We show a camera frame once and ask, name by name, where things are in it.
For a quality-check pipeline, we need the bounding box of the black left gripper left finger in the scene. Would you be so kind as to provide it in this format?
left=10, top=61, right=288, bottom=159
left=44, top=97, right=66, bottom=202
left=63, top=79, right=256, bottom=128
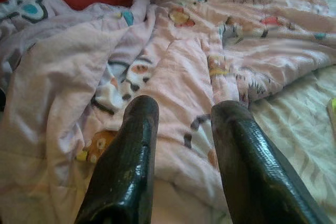
left=75, top=95, right=160, bottom=224

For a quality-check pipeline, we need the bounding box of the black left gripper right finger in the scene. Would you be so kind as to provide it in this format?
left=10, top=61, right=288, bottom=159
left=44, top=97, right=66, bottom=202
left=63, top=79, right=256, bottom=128
left=211, top=100, right=333, bottom=224

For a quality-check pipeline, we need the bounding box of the pink cartoon print blanket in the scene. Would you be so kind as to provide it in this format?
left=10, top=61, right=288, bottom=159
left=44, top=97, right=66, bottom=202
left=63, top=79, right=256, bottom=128
left=0, top=0, right=336, bottom=224

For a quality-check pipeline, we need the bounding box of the grey floral bed sheet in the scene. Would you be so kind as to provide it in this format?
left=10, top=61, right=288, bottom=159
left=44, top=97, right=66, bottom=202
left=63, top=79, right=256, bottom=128
left=139, top=0, right=336, bottom=224

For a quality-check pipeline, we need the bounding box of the yellow green item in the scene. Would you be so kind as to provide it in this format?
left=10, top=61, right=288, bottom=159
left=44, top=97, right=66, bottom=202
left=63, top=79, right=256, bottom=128
left=327, top=97, right=336, bottom=120

